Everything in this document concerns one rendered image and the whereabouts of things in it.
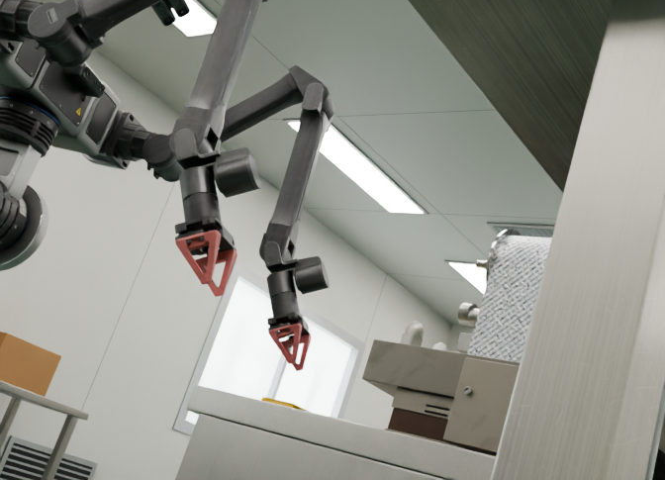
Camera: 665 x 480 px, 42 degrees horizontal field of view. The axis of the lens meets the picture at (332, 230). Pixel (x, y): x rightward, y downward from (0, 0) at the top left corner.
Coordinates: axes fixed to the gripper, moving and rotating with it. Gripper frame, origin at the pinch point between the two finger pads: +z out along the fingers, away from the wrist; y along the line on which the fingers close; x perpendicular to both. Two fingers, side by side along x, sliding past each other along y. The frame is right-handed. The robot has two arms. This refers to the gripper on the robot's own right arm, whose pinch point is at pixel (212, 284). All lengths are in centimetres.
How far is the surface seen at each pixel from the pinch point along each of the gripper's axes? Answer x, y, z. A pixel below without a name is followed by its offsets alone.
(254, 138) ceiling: 61, 338, -236
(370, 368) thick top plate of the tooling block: -21.2, -0.3, 19.0
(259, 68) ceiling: 34, 250, -221
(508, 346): -41.1, 14.3, 16.9
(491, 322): -39.7, 15.8, 11.9
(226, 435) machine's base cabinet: 1.4, 0.6, 23.1
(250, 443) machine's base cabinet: -2.6, -1.3, 25.5
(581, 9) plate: -49, -69, 17
